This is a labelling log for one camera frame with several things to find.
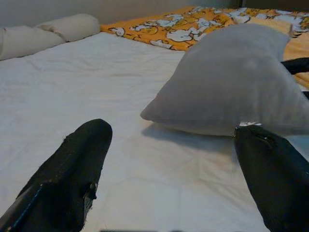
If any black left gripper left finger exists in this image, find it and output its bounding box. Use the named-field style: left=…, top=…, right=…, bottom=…
left=0, top=118, right=113, bottom=232

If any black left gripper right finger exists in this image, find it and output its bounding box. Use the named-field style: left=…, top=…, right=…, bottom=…
left=234, top=125, right=309, bottom=232

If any grey pillow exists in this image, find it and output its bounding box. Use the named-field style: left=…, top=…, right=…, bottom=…
left=140, top=23, right=309, bottom=137

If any white quilted mattress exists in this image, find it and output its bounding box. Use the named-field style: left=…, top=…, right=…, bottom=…
left=0, top=31, right=309, bottom=232

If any yellow cartoon egg blanket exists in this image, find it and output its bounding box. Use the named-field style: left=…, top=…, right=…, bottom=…
left=100, top=6, right=309, bottom=97

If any cream bolster pillow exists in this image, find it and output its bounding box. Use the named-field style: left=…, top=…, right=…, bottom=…
left=35, top=14, right=101, bottom=42
left=0, top=25, right=66, bottom=61

